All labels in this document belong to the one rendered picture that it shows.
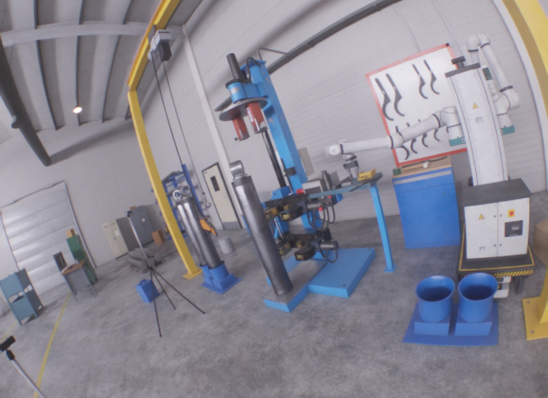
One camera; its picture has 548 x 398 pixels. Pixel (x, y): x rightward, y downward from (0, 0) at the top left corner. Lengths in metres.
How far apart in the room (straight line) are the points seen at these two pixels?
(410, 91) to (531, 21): 2.65
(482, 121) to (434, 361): 1.80
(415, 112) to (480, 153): 1.78
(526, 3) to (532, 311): 1.88
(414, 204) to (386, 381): 1.86
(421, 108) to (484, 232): 2.30
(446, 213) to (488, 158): 0.90
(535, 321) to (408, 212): 1.85
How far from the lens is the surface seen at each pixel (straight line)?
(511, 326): 2.01
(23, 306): 8.57
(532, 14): 1.49
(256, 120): 2.34
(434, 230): 2.85
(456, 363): 1.78
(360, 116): 3.94
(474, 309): 1.71
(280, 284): 2.49
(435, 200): 2.70
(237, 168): 2.21
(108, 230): 11.86
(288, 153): 2.73
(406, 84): 3.73
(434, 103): 3.68
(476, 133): 2.12
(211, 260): 3.46
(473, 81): 2.12
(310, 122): 4.40
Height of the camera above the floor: 1.49
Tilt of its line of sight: 7 degrees down
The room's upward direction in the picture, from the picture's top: 20 degrees counter-clockwise
